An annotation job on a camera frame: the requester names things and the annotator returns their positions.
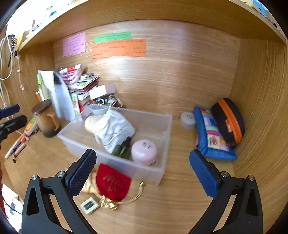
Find mahjong tile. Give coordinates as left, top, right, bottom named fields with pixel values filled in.
left=80, top=197, right=100, bottom=215

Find dark green spray bottle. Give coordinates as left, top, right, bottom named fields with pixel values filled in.
left=112, top=137, right=131, bottom=159

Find white cloth drawstring bag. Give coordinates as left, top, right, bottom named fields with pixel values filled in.
left=90, top=109, right=135, bottom=154

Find clear plastic storage bin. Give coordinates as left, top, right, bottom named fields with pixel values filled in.
left=58, top=107, right=172, bottom=185

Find pink round ceramic box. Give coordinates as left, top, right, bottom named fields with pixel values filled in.
left=131, top=139, right=158, bottom=165

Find orange pen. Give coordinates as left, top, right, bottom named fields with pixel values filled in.
left=14, top=133, right=30, bottom=147

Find purple white pen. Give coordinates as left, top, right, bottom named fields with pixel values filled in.
left=5, top=140, right=21, bottom=159

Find pink pen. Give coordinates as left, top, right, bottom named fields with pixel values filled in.
left=14, top=142, right=26, bottom=158

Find brown mug with lid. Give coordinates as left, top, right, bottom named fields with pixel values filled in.
left=32, top=99, right=61, bottom=138

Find green cap spray bottle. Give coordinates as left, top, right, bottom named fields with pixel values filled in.
left=37, top=73, right=51, bottom=100

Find white folded paper stand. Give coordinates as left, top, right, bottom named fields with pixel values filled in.
left=38, top=70, right=75, bottom=121

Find fruit pattern box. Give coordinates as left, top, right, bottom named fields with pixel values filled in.
left=71, top=93, right=80, bottom=118

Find pink snack packet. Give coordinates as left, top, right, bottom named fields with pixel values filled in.
left=58, top=64, right=84, bottom=85

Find stack of books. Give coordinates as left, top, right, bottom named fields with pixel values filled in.
left=67, top=73, right=101, bottom=101

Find small clear glass bowl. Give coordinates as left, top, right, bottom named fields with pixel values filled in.
left=89, top=104, right=109, bottom=116

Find blue patchwork zip pouch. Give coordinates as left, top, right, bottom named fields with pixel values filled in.
left=193, top=106, right=237, bottom=160

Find white pink cardboard box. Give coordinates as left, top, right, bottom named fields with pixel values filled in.
left=89, top=84, right=117, bottom=100

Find pink sticky note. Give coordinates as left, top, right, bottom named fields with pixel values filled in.
left=62, top=32, right=86, bottom=57

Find black orange round case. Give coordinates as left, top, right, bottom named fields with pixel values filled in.
left=211, top=98, right=245, bottom=149

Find small white round case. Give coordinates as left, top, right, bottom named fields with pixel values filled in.
left=180, top=112, right=196, bottom=129

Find green sticky note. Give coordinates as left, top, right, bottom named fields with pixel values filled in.
left=94, top=32, right=131, bottom=43

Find orange sticky note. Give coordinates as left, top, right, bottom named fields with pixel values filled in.
left=92, top=39, right=146, bottom=59

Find white charging cable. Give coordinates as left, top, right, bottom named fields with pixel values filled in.
left=0, top=35, right=26, bottom=108

